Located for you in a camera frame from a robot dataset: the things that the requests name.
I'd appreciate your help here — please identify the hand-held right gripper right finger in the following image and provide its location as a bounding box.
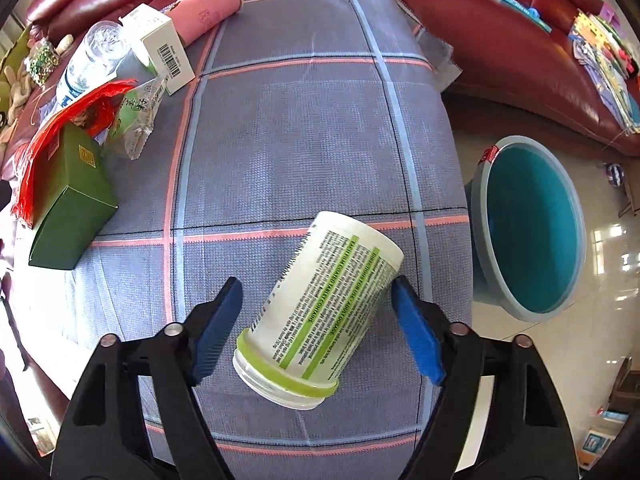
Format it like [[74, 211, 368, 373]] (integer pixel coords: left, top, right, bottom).
[[391, 275, 581, 480]]

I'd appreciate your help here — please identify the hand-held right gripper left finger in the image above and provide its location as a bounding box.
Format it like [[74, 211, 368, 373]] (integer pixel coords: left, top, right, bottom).
[[50, 276, 244, 480]]

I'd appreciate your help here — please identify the white jar with green label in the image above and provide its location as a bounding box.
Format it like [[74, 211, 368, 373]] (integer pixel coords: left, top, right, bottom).
[[232, 211, 405, 412]]

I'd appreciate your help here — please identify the blue plastic basin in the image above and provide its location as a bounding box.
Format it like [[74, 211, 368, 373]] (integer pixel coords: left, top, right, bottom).
[[464, 135, 587, 323]]

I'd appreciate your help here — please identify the green cardboard box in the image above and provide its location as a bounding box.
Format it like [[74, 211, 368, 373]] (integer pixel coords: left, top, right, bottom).
[[28, 122, 120, 271]]

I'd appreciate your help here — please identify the clear green tea packet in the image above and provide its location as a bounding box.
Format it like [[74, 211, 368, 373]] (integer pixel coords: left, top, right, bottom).
[[102, 74, 168, 161]]

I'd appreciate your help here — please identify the red plastic bag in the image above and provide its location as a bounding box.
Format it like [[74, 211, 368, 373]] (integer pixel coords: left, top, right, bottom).
[[11, 79, 138, 231]]

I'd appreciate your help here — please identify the grey plaid cloth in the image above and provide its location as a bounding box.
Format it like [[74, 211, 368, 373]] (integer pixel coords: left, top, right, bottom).
[[10, 0, 475, 480]]

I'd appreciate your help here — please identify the small blue white box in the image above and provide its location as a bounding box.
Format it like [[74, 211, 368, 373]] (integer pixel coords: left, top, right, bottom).
[[580, 427, 616, 466]]

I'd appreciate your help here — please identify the wooden side table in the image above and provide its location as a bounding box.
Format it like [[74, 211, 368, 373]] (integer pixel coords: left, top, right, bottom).
[[612, 160, 640, 218]]

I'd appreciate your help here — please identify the red leather sofa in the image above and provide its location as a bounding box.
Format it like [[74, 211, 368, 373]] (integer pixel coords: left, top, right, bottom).
[[0, 0, 640, 181]]

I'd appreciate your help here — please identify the clear plastic bottle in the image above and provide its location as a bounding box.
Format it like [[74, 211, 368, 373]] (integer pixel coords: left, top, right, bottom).
[[55, 20, 132, 111]]

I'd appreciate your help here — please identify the white carton box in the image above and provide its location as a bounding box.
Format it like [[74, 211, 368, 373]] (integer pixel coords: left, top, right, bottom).
[[119, 4, 197, 96]]

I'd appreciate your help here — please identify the beige plush toy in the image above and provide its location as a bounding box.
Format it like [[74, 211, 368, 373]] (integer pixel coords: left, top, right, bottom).
[[0, 35, 73, 161]]

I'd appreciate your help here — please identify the speckled green pouch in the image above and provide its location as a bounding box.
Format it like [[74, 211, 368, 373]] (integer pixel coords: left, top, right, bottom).
[[25, 40, 61, 86]]

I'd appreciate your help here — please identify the pile of colourful papers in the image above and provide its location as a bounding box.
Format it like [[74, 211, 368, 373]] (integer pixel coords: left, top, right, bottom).
[[567, 2, 640, 133]]

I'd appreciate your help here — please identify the teal book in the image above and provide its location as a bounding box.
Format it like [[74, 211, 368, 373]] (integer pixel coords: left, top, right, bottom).
[[467, 0, 553, 34]]

